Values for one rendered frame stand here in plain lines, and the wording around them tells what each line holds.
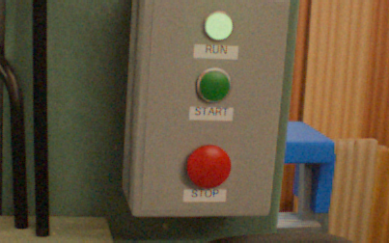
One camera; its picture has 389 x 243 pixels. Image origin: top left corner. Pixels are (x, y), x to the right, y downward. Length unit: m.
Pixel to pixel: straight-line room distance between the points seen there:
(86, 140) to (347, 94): 1.56
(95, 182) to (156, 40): 0.14
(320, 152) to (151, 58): 0.98
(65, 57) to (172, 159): 0.11
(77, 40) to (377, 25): 1.64
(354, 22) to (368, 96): 0.22
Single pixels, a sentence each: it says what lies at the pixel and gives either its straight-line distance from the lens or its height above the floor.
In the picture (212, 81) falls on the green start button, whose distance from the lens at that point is 0.52.
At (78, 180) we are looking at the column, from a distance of 0.60.
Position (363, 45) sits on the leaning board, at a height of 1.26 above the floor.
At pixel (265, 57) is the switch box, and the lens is 0.54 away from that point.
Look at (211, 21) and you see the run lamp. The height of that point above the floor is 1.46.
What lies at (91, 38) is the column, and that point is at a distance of 0.57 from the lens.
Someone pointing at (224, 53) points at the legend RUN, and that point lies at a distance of 0.53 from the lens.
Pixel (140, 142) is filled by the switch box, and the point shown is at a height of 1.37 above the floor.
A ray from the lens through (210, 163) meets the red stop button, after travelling 0.53.
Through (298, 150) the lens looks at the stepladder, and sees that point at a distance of 1.45.
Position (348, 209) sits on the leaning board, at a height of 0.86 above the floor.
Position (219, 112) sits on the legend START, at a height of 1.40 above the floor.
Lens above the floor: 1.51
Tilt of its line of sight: 14 degrees down
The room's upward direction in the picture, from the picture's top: 4 degrees clockwise
